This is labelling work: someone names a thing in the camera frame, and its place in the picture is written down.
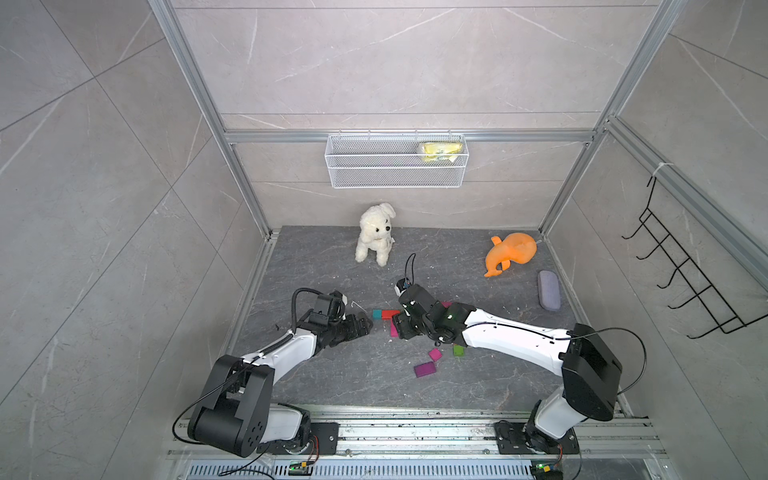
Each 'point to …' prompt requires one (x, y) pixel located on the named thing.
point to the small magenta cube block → (435, 354)
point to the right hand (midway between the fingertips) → (403, 317)
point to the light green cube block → (458, 350)
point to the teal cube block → (377, 314)
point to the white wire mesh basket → (380, 161)
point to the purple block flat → (425, 369)
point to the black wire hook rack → (722, 313)
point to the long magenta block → (446, 304)
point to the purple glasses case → (549, 290)
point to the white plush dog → (376, 232)
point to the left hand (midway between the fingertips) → (363, 323)
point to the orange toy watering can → (516, 247)
